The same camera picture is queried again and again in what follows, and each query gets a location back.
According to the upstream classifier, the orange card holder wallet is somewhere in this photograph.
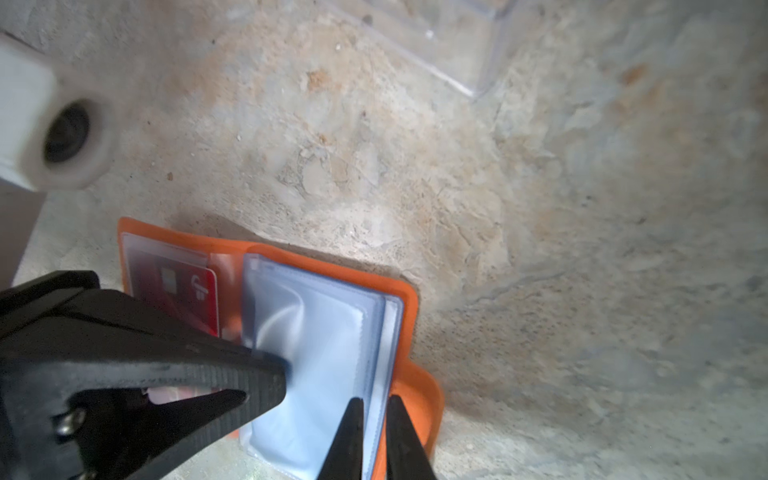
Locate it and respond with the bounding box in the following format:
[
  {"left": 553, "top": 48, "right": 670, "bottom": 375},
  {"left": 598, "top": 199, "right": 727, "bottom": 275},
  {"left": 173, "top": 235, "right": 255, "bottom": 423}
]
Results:
[{"left": 118, "top": 217, "right": 444, "bottom": 479}]

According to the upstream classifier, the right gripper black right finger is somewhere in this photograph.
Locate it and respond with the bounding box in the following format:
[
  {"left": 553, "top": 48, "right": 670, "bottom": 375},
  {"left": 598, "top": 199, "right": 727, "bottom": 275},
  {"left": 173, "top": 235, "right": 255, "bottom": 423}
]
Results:
[{"left": 386, "top": 395, "right": 437, "bottom": 480}]

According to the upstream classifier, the clear acrylic card display stand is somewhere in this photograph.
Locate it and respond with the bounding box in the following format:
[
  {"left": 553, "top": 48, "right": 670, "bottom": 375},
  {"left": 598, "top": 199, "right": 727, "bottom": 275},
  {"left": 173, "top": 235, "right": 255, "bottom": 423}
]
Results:
[{"left": 326, "top": 0, "right": 537, "bottom": 98}]

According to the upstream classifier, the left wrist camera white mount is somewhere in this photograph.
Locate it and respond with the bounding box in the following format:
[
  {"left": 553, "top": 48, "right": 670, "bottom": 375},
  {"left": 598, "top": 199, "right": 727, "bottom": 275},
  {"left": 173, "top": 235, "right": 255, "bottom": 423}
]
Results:
[{"left": 1, "top": 32, "right": 119, "bottom": 288}]

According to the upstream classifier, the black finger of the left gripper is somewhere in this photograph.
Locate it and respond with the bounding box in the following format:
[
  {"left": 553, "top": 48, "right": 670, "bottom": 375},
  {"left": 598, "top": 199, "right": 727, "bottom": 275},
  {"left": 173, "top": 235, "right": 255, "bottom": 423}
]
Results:
[{"left": 1, "top": 271, "right": 286, "bottom": 479}]

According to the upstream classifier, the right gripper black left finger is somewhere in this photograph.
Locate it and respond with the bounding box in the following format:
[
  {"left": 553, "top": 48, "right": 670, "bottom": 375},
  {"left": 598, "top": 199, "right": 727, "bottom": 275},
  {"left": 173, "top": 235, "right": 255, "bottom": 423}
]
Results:
[{"left": 317, "top": 397, "right": 364, "bottom": 480}]

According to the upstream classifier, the red VIP card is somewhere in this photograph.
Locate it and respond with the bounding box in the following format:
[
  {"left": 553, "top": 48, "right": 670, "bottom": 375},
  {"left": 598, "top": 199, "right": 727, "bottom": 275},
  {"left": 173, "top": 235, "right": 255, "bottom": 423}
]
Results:
[{"left": 127, "top": 252, "right": 220, "bottom": 336}]

